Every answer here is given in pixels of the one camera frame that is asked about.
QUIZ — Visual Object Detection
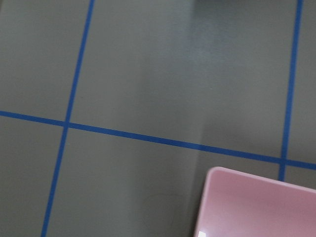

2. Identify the pink plastic bin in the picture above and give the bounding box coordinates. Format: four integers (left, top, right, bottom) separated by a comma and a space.
194, 167, 316, 237

